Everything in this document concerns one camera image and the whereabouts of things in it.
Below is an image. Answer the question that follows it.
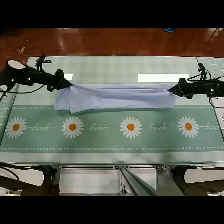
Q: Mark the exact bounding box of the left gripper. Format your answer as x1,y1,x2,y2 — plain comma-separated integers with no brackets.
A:
45,68,73,93

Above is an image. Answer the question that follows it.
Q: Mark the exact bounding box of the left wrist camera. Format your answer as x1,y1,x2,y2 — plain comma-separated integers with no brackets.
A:
34,54,53,73

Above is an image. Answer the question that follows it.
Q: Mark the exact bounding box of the light blue shirt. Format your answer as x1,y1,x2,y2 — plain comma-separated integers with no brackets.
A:
53,82,178,114

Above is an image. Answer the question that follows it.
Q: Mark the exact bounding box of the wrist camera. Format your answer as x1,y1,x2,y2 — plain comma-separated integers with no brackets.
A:
34,54,53,73
195,62,210,82

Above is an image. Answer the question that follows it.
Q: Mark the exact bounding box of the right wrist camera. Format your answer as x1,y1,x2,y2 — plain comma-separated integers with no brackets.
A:
195,62,210,82

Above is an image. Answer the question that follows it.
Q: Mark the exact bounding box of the silver frame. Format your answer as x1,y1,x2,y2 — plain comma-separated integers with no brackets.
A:
0,161,224,197

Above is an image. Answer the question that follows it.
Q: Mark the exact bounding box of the black cable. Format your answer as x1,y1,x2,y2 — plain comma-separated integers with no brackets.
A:
0,83,46,102

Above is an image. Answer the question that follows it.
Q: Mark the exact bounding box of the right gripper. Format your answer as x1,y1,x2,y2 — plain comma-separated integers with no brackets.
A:
167,77,195,100

